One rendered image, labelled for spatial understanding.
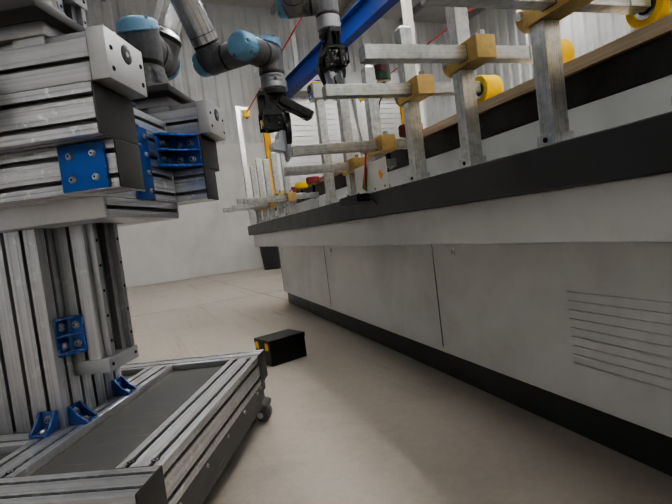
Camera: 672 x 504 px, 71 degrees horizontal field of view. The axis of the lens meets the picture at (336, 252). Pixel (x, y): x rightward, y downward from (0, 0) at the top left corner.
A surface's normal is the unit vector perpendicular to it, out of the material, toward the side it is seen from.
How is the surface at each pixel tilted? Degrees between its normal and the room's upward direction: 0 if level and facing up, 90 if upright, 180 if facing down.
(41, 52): 90
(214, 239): 90
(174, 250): 90
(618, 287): 90
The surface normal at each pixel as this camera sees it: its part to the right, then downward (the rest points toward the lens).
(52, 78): -0.08, 0.07
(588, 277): -0.94, 0.14
